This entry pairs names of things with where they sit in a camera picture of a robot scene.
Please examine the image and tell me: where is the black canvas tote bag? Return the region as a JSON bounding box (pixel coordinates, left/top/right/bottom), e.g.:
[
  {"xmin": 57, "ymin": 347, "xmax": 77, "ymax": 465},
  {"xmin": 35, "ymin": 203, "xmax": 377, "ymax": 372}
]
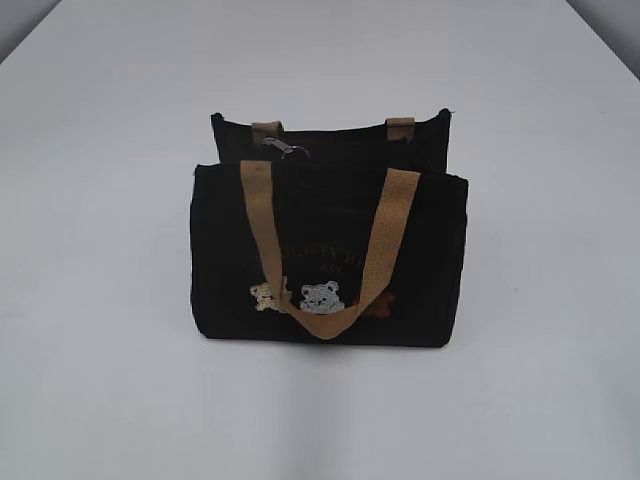
[{"xmin": 190, "ymin": 109, "xmax": 469, "ymax": 348}]

